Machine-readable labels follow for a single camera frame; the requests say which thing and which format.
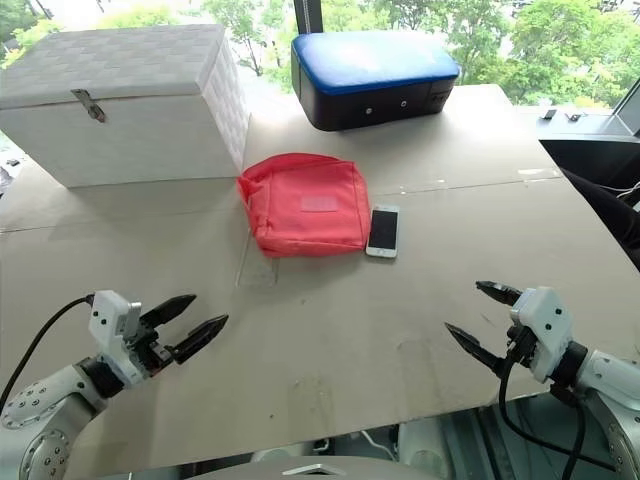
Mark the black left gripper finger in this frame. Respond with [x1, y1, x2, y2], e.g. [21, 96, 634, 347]
[141, 293, 197, 331]
[172, 314, 230, 365]

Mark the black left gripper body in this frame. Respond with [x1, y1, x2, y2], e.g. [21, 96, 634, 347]
[124, 315, 176, 384]

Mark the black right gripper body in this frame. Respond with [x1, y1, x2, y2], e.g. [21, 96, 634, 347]
[503, 322, 536, 374]

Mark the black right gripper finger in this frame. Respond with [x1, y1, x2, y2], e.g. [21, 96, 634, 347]
[474, 280, 524, 307]
[444, 323, 507, 377]

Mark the white smartphone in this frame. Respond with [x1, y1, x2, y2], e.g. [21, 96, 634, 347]
[365, 204, 402, 260]

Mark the red fabric pouch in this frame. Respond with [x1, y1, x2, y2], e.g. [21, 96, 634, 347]
[235, 153, 371, 259]

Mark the blue and black padded case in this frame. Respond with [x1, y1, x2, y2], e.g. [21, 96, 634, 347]
[290, 32, 461, 133]

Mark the black side desk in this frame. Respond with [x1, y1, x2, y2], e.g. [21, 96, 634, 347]
[537, 133, 640, 274]

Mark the silver robot torso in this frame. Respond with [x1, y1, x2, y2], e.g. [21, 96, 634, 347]
[179, 407, 506, 480]

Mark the white woven storage box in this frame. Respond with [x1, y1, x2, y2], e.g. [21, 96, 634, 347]
[0, 22, 251, 190]

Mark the black window pole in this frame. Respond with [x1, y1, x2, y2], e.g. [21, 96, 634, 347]
[293, 0, 324, 37]

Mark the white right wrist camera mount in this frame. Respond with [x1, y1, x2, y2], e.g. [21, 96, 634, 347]
[508, 285, 574, 385]

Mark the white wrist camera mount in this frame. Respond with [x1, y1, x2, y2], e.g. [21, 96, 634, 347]
[508, 285, 574, 385]
[88, 289, 145, 389]

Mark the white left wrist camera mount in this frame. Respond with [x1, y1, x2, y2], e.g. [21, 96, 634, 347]
[88, 289, 145, 389]

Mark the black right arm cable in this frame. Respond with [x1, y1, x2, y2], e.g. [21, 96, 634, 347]
[497, 344, 619, 480]

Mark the metal latch strap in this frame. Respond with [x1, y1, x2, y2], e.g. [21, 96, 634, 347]
[70, 88, 107, 124]

